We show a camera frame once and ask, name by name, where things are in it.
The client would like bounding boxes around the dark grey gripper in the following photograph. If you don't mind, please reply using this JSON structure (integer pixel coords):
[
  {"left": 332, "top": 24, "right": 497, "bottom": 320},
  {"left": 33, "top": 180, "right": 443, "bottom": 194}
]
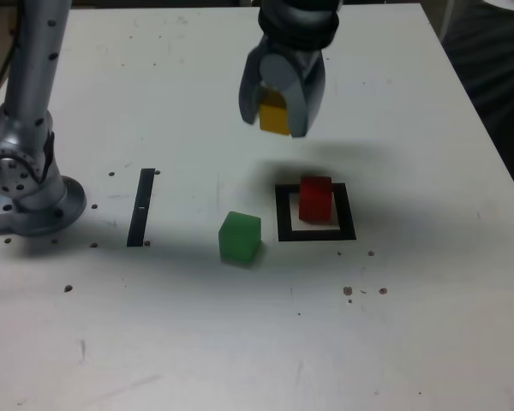
[{"left": 238, "top": 36, "right": 328, "bottom": 140}]

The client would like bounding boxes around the yellow cube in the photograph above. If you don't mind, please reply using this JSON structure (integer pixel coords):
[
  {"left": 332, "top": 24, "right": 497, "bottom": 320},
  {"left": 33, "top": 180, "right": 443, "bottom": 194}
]
[{"left": 258, "top": 87, "right": 292, "bottom": 137}]

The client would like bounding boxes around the red cube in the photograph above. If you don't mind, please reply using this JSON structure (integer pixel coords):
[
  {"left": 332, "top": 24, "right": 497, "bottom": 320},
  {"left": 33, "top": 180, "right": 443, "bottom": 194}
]
[{"left": 298, "top": 175, "right": 333, "bottom": 225}]

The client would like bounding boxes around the green cube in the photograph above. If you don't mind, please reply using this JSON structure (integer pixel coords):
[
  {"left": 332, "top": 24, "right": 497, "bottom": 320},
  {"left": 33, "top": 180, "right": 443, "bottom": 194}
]
[{"left": 218, "top": 210, "right": 263, "bottom": 269}]

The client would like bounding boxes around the black tape square outline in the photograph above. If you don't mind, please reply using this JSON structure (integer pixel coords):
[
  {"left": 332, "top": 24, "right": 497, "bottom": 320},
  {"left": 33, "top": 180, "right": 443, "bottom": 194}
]
[{"left": 274, "top": 182, "right": 358, "bottom": 243}]

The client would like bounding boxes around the black tape strip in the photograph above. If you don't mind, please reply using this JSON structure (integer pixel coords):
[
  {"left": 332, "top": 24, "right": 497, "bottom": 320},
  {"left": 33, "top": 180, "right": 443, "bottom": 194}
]
[{"left": 126, "top": 168, "right": 156, "bottom": 248}]

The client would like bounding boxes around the person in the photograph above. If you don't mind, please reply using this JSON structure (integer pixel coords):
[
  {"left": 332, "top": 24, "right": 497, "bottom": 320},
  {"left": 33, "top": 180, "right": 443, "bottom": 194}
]
[{"left": 439, "top": 0, "right": 514, "bottom": 209}]

